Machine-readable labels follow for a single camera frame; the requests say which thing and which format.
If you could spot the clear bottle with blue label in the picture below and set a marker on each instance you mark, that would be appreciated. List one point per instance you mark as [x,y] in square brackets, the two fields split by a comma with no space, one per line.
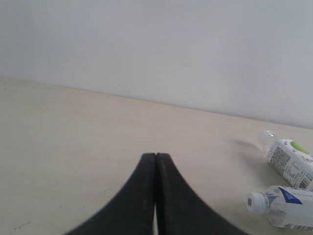
[284,207]

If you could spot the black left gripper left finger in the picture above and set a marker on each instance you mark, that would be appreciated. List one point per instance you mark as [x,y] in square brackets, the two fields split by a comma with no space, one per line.
[131,210]

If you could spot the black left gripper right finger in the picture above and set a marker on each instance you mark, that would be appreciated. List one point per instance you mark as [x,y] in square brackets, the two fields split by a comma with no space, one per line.
[179,210]

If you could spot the bottle with green apple label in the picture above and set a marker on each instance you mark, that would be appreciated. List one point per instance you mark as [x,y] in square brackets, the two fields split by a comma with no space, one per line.
[289,159]

